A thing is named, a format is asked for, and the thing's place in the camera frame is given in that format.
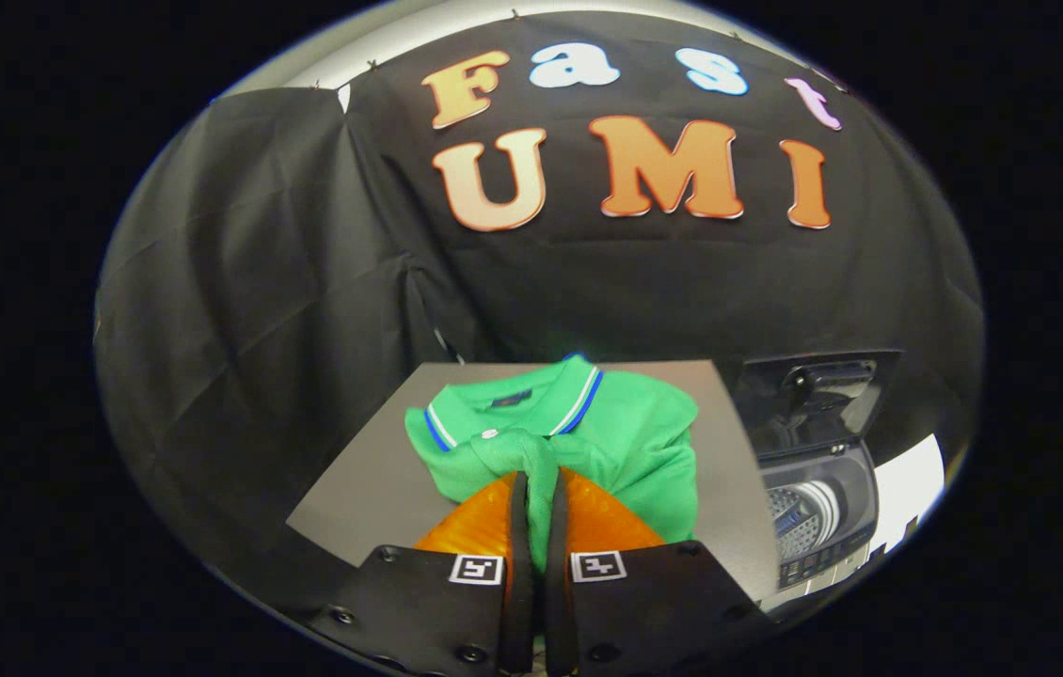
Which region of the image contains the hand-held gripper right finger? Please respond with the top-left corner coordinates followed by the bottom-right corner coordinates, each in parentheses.
top-left (543, 467), bottom-right (782, 676)

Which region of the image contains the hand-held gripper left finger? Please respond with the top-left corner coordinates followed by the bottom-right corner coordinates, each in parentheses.
top-left (306, 470), bottom-right (534, 676)

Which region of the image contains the green polo shirt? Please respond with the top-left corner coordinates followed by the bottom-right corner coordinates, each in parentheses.
top-left (405, 354), bottom-right (700, 575)

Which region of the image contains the dark glass washing machine lid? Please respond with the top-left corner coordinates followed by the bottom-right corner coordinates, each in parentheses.
top-left (729, 350), bottom-right (904, 462)

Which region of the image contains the grey washing machine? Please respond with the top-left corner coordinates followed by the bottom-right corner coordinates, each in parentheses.
top-left (757, 437), bottom-right (881, 591)

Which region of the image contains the grey low table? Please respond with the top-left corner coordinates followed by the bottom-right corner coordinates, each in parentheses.
top-left (287, 360), bottom-right (782, 603)

